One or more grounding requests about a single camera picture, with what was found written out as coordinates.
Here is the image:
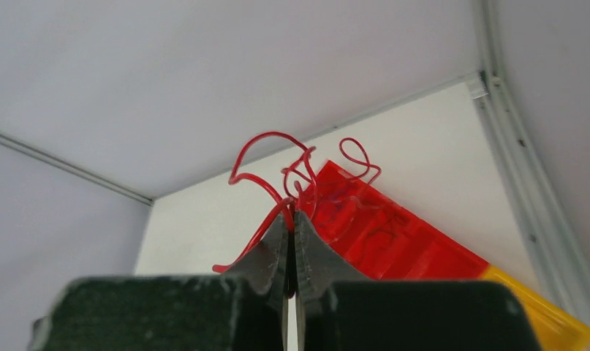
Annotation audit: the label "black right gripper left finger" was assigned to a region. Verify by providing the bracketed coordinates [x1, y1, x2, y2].
[219, 215, 289, 350]

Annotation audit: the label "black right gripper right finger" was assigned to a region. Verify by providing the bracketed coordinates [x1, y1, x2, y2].
[293, 211, 368, 350]

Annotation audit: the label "red wire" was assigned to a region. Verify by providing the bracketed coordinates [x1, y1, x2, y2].
[212, 131, 383, 273]

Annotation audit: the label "red plastic bin row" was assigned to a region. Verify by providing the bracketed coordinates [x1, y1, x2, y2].
[300, 161, 489, 280]

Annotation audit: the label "yellow plastic bin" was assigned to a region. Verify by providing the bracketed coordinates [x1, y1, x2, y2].
[479, 265, 590, 350]

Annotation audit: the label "wires inside red bin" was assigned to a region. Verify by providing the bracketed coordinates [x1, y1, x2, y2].
[314, 189, 412, 253]

